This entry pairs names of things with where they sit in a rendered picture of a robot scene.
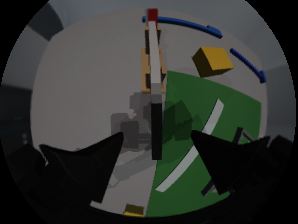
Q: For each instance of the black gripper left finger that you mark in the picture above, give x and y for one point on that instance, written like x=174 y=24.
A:
x=91 y=167

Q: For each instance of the yellow flat rectangular block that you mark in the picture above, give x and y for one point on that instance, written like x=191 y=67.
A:
x=133 y=211

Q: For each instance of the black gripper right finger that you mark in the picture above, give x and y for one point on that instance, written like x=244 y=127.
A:
x=225 y=160

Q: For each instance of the yellow cube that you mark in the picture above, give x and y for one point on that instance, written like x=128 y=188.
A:
x=212 y=61

